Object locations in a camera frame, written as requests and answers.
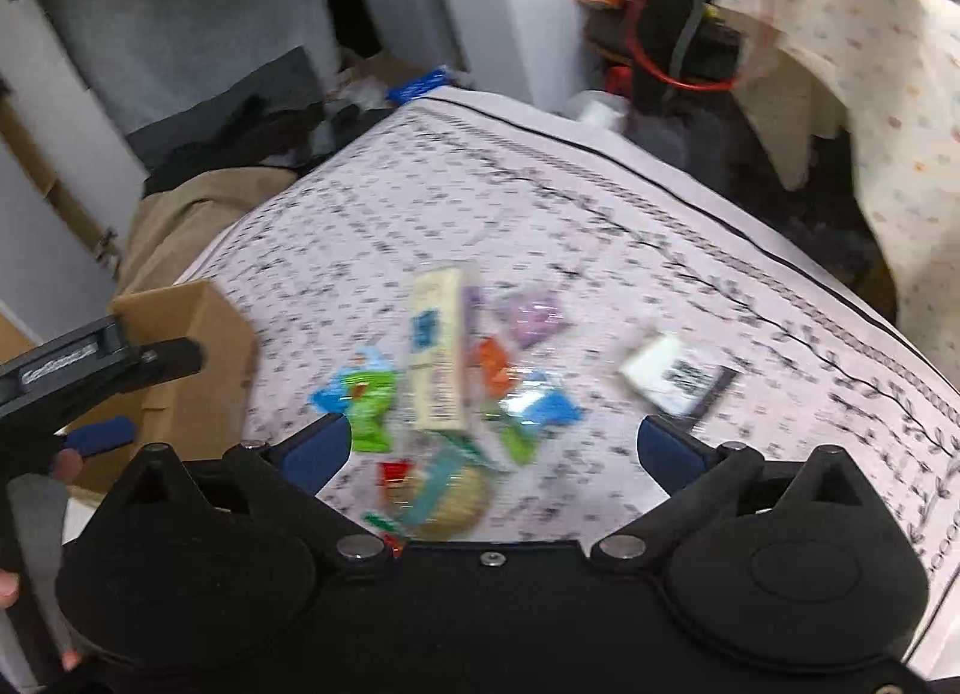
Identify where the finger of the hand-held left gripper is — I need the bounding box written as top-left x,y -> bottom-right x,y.
64,418 -> 137,456
124,337 -> 205,387

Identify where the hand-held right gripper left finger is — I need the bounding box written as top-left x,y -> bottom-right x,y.
112,412 -> 410,579

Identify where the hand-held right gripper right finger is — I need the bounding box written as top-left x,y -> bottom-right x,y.
589,415 -> 884,569

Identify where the brown cardboard box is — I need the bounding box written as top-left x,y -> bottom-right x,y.
66,280 -> 261,496

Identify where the blue snack packet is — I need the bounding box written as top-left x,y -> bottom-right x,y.
491,370 -> 584,467

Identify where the purple candy packet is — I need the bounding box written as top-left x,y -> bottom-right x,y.
496,289 -> 572,351

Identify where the person's left hand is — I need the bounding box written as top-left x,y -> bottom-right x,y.
0,448 -> 85,612

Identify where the white packet with black label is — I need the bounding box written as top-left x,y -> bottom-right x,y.
617,332 -> 742,419

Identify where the green and red snack packet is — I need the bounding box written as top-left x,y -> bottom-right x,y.
362,510 -> 410,561

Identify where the white wardrobe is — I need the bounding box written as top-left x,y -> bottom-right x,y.
0,0 -> 151,365

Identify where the cream tall snack box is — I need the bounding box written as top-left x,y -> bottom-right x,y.
407,260 -> 485,434

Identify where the beige cloth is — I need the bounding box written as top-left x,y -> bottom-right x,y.
120,169 -> 301,290

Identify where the round biscuit packet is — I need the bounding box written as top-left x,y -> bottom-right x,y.
390,435 -> 500,543

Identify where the orange snack packet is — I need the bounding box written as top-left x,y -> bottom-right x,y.
471,336 -> 515,396

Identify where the black clothes pile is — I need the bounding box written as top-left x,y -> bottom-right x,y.
150,94 -> 391,192

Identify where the printed blanket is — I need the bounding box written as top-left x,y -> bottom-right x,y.
174,86 -> 960,687

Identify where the dark grey mat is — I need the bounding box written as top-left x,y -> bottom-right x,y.
124,47 -> 325,140

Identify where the white plastic bag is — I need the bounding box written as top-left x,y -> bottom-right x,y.
330,74 -> 391,111

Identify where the white cup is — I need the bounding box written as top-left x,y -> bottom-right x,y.
577,89 -> 629,134

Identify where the flat cardboard sheet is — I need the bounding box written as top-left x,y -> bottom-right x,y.
341,49 -> 428,95

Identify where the shiny blue bag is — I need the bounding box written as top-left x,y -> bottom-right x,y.
386,65 -> 452,104

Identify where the white dotted cloth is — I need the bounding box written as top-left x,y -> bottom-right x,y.
712,0 -> 960,402

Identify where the red cable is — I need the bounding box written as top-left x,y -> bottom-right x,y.
625,0 -> 925,93

